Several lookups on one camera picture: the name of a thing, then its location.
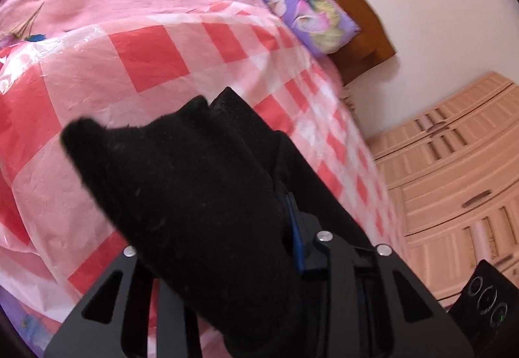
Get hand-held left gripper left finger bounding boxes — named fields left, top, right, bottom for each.
left=44, top=246, right=203, bottom=358

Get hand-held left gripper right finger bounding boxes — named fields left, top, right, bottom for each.
left=284, top=192, right=475, bottom=358

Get black pants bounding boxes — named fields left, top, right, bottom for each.
left=61, top=87, right=402, bottom=358

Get lilac floral bedsheet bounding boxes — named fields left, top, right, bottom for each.
left=0, top=287, right=63, bottom=358

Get light wooden wardrobe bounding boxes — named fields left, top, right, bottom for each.
left=367, top=71, right=519, bottom=302

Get wooden bed headboard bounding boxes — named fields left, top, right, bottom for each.
left=243, top=0, right=396, bottom=85

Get purple floral pillow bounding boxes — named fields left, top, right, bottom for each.
left=248, top=0, right=361, bottom=56

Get pink checkered plastic sheet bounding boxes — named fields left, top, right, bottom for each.
left=0, top=1, right=410, bottom=322

